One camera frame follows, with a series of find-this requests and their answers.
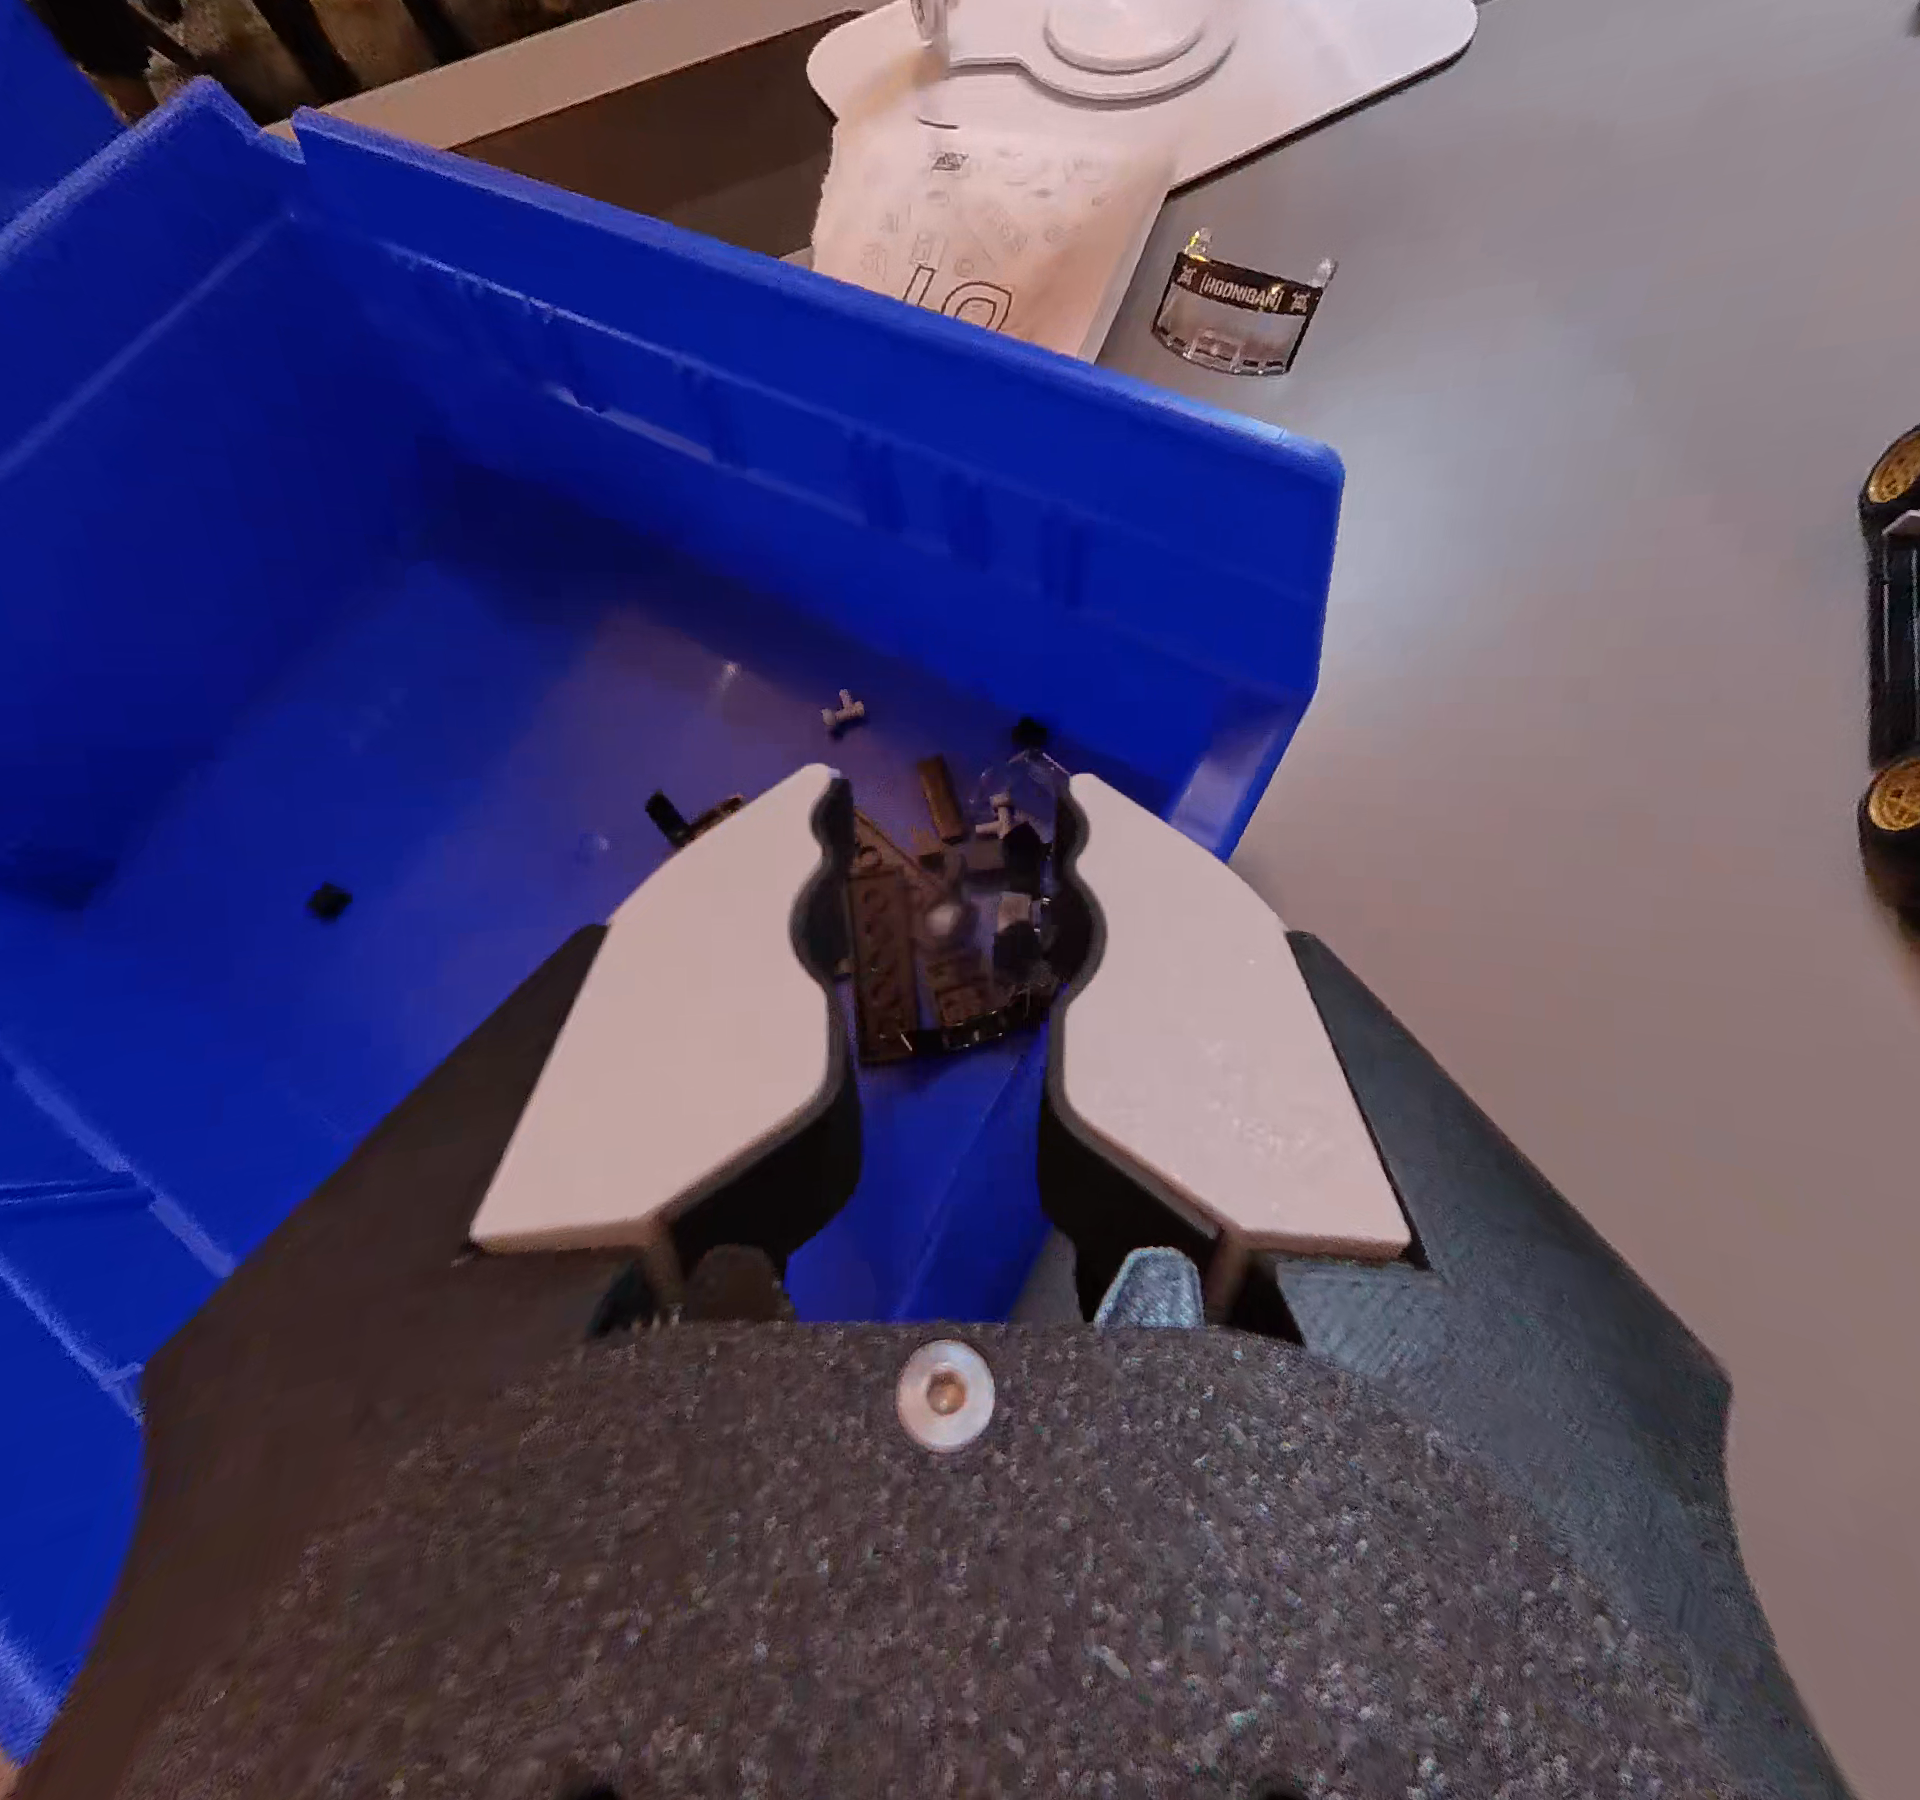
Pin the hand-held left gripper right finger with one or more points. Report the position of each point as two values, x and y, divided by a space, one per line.
1216 1051

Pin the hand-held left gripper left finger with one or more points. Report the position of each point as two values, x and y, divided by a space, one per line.
689 1035

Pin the blue plastic bin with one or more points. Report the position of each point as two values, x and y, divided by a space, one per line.
360 541

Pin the black lego car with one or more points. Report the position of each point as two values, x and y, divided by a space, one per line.
1898 661

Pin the loose lego pieces in bin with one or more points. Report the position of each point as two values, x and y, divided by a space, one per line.
945 932

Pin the clear lego windshield piece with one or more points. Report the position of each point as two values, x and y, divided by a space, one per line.
1239 307

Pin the white printed paper bag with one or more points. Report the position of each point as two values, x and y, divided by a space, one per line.
991 226

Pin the white booklet stand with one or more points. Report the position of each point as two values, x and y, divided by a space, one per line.
1201 15

